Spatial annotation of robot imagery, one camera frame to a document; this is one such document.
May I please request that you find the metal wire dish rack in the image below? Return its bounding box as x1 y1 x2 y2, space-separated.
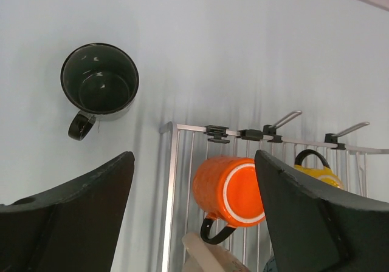
157 122 388 271

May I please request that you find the orange mug black handle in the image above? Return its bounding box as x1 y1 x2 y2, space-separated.
192 155 266 245

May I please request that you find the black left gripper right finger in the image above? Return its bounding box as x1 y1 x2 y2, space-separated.
255 150 388 271

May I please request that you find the yellow mug black handle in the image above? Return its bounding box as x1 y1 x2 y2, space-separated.
294 149 344 190

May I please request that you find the cream floral mug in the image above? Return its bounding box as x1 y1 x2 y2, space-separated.
182 232 250 272

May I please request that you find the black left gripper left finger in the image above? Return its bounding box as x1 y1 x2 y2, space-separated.
1 151 135 271

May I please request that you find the black rack clip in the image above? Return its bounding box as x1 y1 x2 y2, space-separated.
204 125 230 144
238 129 264 141

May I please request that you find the dark green mug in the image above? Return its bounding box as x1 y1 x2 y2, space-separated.
60 42 140 141

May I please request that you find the blue mug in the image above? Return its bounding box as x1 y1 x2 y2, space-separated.
263 257 278 272

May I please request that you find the black clip with wire hook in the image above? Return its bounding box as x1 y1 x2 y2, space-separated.
263 110 302 143
324 121 370 151

